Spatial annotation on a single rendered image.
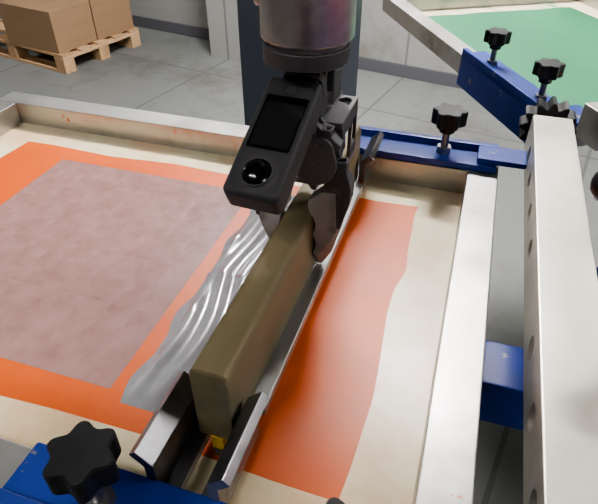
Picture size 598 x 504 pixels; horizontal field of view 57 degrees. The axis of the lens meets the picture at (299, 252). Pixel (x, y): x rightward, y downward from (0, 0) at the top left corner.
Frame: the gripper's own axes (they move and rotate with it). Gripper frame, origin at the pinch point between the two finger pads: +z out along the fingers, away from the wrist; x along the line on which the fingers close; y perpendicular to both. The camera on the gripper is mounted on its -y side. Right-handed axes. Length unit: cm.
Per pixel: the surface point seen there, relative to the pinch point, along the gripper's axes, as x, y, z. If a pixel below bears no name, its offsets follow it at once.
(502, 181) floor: -36, 201, 101
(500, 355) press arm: -21.4, 1.1, 9.2
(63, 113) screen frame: 47, 25, 3
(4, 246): 35.5, -2.9, 5.6
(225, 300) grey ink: 6.8, -3.8, 5.2
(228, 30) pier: 151, 314, 81
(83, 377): 15.2, -16.6, 5.6
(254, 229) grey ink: 8.5, 8.8, 5.3
